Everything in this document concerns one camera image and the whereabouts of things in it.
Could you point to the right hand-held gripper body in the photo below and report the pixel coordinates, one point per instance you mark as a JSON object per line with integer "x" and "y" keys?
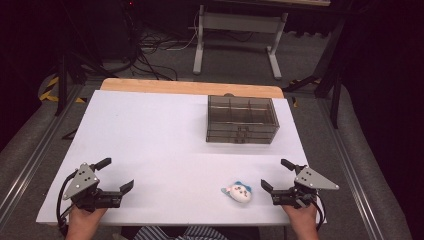
{"x": 311, "y": 181}

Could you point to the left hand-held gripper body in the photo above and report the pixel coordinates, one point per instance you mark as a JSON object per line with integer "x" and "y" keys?
{"x": 81, "y": 181}

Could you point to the white and blue plush toy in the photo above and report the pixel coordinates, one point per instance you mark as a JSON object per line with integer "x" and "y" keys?
{"x": 240, "y": 192}

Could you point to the clear plastic drawer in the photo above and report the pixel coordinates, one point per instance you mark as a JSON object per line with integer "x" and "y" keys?
{"x": 226, "y": 140}

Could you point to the smoky clear drawer box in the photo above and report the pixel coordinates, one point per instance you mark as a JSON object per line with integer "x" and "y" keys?
{"x": 241, "y": 113}

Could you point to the person's right hand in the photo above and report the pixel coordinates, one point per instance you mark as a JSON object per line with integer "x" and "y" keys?
{"x": 301, "y": 216}

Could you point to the person's left hand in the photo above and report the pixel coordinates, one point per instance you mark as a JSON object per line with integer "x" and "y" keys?
{"x": 85, "y": 220}

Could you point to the white board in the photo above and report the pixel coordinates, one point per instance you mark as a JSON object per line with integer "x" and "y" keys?
{"x": 160, "y": 150}

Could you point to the person's striped clothing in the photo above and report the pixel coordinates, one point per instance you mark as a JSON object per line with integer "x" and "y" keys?
{"x": 180, "y": 233}

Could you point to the yellow and black floor tape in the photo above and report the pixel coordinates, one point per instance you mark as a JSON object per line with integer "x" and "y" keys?
{"x": 50, "y": 95}

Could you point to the black metal stand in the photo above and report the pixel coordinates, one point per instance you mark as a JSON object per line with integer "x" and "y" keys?
{"x": 61, "y": 86}
{"x": 335, "y": 86}

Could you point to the wooden table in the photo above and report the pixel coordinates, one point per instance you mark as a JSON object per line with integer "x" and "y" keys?
{"x": 173, "y": 87}

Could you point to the aluminium rail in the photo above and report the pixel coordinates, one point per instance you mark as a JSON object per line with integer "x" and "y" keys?
{"x": 33, "y": 160}
{"x": 350, "y": 173}

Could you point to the white metal desk frame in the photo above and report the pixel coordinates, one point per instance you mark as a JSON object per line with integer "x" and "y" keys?
{"x": 240, "y": 22}

